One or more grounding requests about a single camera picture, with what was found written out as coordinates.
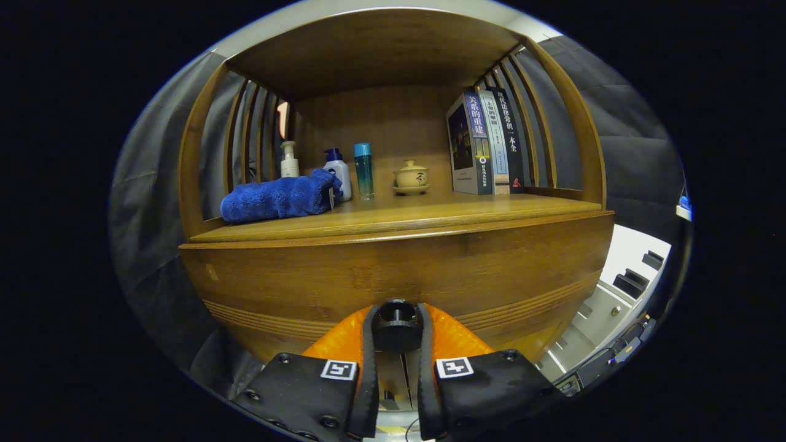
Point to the beige lidded tea cup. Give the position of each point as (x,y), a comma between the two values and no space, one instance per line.
(411,177)

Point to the cream pump bottle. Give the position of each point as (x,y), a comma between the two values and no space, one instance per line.
(289,164)

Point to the wooden countertop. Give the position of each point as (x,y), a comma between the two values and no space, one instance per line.
(417,212)

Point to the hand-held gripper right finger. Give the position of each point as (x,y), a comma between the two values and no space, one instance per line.
(485,393)

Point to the black spine book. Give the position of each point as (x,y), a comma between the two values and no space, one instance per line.
(513,141)

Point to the white side cabinet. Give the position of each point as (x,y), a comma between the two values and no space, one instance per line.
(626,264)

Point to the black electronic box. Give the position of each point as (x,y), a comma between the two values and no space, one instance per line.
(614,359)

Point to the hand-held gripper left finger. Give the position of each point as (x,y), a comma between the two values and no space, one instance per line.
(301,393)

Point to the white lotion bottle blue cap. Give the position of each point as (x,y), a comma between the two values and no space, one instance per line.
(339,172)

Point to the blue towel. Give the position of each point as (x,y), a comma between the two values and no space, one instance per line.
(276,196)

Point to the light blue spine book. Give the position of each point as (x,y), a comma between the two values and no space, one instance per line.
(497,144)

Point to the teal bottle blue cap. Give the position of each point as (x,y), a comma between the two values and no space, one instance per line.
(364,175)

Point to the dark blue spine book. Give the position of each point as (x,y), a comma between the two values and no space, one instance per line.
(470,147)

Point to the wooden drawer with black knob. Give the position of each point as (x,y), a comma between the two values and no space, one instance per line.
(368,270)

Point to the wooden cabinet frame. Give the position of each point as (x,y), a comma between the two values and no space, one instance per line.
(381,55)

